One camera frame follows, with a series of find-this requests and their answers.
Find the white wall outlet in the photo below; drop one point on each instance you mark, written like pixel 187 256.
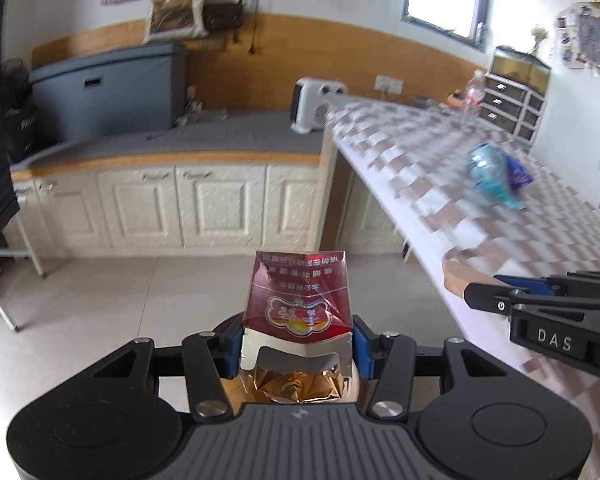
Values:
pixel 390 84

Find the black printed bag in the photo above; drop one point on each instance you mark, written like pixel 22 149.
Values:
pixel 22 130

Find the red cigarette box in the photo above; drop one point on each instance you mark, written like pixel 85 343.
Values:
pixel 295 300

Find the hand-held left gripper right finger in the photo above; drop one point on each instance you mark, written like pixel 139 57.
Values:
pixel 364 355

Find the clear water bottle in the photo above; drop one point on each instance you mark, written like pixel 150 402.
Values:
pixel 474 100

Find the white metal stool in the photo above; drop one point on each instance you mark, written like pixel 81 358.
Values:
pixel 10 280

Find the flower vase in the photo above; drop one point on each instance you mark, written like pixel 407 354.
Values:
pixel 540 40

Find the brown white checkered tablecloth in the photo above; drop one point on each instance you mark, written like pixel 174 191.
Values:
pixel 430 175

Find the white drawer unit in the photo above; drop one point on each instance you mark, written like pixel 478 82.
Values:
pixel 512 107

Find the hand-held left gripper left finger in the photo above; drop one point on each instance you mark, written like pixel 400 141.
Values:
pixel 234 355

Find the grey counter mat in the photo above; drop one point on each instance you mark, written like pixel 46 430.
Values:
pixel 205 135

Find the blue snack bag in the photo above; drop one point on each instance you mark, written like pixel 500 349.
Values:
pixel 495 175

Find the grey storage box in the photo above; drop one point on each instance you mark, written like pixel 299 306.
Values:
pixel 110 92

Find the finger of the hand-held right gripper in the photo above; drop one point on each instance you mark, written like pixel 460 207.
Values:
pixel 525 284
pixel 490 299

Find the white space heater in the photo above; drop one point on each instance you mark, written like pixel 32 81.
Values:
pixel 317 105

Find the printed canvas tote bag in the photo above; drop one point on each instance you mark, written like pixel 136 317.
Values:
pixel 177 10

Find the glass fish tank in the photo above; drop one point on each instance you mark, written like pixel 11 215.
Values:
pixel 520 67

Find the brown leather purse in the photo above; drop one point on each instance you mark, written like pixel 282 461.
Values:
pixel 223 17

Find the cream base cabinet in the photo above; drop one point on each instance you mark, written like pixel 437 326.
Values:
pixel 180 205

